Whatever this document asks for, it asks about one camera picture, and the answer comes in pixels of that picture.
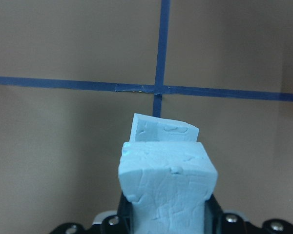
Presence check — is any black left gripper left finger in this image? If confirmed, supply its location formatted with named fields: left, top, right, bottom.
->
left=117, top=193, right=134, bottom=234

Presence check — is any light blue foam block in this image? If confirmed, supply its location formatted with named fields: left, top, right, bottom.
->
left=129, top=113, right=199, bottom=142
left=118, top=141, right=217, bottom=234

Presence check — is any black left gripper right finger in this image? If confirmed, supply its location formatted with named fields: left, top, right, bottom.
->
left=204, top=195, right=222, bottom=234

